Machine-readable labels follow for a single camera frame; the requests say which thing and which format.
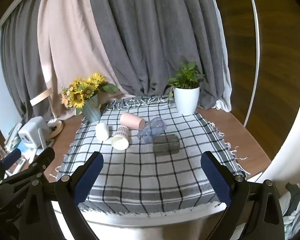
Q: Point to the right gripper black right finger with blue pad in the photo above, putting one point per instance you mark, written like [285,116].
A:
[257,203]

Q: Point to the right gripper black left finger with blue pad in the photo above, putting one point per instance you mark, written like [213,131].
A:
[38,219]

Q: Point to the pink cup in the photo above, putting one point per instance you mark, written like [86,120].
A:
[132,121]

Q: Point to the white ceramic cup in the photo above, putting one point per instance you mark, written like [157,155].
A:
[102,131]

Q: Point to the patterned paper cup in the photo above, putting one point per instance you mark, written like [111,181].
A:
[120,140]

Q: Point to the grey smoked glass cup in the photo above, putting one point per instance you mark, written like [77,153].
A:
[166,145]

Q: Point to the plaid tablecloth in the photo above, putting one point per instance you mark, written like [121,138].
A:
[135,180]

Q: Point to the wooden lamp base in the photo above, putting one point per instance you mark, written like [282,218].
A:
[55,126]

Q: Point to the white box device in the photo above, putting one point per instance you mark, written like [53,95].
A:
[35,133]

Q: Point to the teal ribbed vase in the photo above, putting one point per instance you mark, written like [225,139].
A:
[92,109]

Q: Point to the sunflower bouquet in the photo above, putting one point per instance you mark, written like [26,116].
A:
[81,90]

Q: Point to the clear blue plastic jar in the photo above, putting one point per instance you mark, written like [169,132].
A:
[153,129]

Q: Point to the pink curtain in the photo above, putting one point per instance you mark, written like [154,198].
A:
[70,47]

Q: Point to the white pot green plant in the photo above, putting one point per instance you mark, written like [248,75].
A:
[185,88]

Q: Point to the grey curtain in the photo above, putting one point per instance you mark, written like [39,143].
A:
[145,41]

